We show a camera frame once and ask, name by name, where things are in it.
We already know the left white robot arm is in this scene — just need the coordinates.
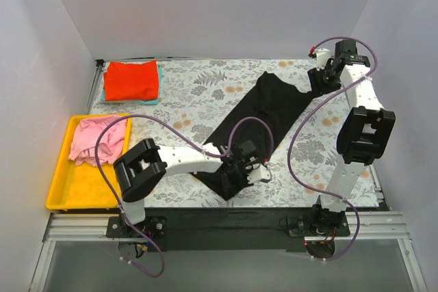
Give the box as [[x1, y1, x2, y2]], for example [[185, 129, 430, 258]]
[[113, 138, 260, 237]]

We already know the aluminium frame rail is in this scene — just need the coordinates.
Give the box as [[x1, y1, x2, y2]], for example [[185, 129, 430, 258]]
[[43, 212, 410, 241]]

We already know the pink t-shirt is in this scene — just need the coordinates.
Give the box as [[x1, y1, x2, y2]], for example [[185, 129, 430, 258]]
[[68, 115, 127, 167]]

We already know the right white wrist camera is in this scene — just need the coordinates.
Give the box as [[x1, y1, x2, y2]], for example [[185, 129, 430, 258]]
[[309, 47, 331, 70]]

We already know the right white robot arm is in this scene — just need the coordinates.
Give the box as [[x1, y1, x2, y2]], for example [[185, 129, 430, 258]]
[[308, 39, 396, 236]]

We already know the red folded t-shirt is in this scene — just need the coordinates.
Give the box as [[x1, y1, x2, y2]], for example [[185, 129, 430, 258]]
[[103, 61, 159, 102]]

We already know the black t-shirt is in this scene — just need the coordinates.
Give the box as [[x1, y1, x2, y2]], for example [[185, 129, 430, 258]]
[[193, 70, 318, 201]]

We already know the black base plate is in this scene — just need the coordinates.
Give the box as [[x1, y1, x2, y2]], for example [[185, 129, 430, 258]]
[[105, 207, 352, 254]]

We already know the floral table cloth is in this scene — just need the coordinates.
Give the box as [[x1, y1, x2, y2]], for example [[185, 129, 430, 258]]
[[97, 58, 381, 208]]

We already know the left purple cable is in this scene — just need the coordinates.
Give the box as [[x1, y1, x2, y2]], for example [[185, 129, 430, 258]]
[[94, 114, 274, 278]]

